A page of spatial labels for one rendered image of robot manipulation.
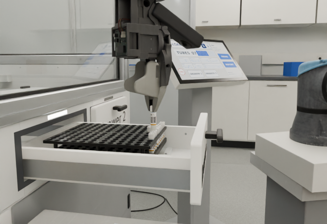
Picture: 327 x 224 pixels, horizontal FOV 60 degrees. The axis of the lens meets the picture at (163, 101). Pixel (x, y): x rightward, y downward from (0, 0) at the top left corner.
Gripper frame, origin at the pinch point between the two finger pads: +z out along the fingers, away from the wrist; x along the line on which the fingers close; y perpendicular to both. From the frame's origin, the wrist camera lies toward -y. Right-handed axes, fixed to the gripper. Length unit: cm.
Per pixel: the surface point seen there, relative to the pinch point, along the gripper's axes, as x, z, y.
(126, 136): -9.4, 8.1, 1.9
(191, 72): -70, -3, -59
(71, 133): -18.1, 8.2, 11.5
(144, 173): 3.1, 11.6, 4.0
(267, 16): -205, -68, -275
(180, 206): -86, 77, -65
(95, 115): -34.1, 7.5, 1.1
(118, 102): -49, 6, -12
